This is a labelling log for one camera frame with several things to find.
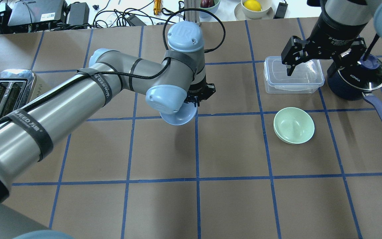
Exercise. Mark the blue bowl with fruit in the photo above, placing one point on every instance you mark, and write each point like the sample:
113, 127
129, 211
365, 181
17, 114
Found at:
210, 5

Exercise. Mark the aluminium frame post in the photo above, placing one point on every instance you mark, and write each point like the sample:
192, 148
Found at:
190, 14

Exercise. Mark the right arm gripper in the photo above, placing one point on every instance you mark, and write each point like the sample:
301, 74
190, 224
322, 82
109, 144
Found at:
334, 33

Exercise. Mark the clear plastic container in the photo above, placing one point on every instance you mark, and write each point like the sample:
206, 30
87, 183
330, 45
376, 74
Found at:
306, 77

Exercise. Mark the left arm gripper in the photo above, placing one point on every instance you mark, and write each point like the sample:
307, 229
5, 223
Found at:
199, 89

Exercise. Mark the blue saucepan with lid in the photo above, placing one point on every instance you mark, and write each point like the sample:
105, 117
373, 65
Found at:
358, 81

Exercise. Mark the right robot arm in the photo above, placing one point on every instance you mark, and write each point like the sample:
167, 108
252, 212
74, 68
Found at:
352, 12

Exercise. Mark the green bowl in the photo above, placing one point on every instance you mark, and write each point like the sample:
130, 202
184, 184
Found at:
293, 126

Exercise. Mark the black power adapter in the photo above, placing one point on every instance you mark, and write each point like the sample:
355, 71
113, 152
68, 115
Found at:
281, 10

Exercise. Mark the cream toaster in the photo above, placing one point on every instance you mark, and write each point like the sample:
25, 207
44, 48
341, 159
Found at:
19, 87

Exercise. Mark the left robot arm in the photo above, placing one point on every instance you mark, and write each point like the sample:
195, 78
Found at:
175, 87

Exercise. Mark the yellow lemon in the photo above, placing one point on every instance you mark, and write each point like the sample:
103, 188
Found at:
252, 5

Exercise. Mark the beige bowl with lemon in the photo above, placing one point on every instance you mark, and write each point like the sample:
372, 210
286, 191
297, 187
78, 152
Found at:
266, 13

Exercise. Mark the yellow handled tool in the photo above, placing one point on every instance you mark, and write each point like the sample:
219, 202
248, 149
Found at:
157, 7

